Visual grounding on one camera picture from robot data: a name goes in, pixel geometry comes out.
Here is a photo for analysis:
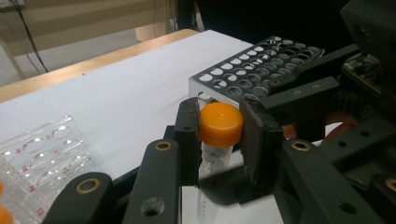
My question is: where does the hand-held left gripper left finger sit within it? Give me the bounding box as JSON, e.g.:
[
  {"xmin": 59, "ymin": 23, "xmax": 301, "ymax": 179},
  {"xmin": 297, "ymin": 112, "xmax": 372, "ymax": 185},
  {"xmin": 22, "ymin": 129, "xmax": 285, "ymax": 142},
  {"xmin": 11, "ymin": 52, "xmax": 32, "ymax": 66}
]
[{"xmin": 174, "ymin": 97, "xmax": 203, "ymax": 187}]

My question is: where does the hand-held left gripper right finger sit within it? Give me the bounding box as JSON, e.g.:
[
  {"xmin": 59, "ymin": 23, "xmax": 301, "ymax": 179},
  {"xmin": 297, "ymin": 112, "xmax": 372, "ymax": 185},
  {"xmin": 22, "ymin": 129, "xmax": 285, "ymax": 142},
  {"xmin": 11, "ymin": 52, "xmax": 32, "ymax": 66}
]
[{"xmin": 238, "ymin": 98, "xmax": 284, "ymax": 189}]

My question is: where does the orange-capped test tube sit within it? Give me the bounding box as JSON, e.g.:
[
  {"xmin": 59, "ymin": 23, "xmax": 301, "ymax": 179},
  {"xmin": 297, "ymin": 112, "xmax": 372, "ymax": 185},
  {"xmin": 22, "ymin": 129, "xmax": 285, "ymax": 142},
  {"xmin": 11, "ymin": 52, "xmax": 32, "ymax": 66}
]
[
  {"xmin": 196, "ymin": 102, "xmax": 245, "ymax": 224},
  {"xmin": 0, "ymin": 204, "xmax": 15, "ymax": 224}
]

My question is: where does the metal tube rack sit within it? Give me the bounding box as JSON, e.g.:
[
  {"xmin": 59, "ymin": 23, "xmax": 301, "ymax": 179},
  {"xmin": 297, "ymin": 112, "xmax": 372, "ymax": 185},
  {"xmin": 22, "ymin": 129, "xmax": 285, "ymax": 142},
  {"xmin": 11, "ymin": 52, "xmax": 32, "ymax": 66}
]
[{"xmin": 188, "ymin": 35, "xmax": 325, "ymax": 109}]

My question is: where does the clear plastic tube rack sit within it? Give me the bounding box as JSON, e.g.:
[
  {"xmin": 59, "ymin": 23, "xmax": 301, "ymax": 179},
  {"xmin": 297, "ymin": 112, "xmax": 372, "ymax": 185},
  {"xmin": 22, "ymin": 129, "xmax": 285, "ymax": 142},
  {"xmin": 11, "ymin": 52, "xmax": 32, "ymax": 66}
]
[{"xmin": 0, "ymin": 115, "xmax": 107, "ymax": 224}]

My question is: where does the dark curtain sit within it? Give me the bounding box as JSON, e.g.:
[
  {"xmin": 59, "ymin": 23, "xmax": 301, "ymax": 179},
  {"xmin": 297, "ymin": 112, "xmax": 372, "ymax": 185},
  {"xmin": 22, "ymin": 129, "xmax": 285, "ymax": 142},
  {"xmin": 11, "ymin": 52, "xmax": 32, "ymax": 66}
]
[{"xmin": 177, "ymin": 0, "xmax": 344, "ymax": 54}]

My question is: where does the white board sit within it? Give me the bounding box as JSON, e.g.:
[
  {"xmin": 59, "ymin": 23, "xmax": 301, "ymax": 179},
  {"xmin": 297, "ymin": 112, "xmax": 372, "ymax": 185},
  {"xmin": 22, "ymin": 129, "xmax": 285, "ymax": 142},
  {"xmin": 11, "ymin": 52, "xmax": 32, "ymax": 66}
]
[{"xmin": 0, "ymin": 29, "xmax": 341, "ymax": 224}]

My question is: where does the wooden table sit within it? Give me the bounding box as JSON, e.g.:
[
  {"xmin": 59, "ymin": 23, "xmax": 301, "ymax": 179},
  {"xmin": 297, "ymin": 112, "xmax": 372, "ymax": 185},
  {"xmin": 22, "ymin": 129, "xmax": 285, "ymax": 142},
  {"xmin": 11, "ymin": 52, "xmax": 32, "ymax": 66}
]
[{"xmin": 0, "ymin": 28, "xmax": 200, "ymax": 105}]

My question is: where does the beige wooden furniture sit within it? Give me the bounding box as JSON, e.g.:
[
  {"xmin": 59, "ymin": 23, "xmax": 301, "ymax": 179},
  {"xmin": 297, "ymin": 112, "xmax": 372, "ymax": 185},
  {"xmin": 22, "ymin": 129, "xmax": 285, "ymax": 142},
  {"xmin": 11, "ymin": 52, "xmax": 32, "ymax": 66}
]
[{"xmin": 0, "ymin": 0, "xmax": 176, "ymax": 89}]

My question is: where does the black hanging cable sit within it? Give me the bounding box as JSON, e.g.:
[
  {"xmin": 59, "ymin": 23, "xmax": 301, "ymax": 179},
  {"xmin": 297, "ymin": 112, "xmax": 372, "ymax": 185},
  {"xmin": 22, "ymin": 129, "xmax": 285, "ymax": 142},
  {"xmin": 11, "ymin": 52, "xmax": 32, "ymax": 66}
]
[{"xmin": 8, "ymin": 0, "xmax": 50, "ymax": 75}]

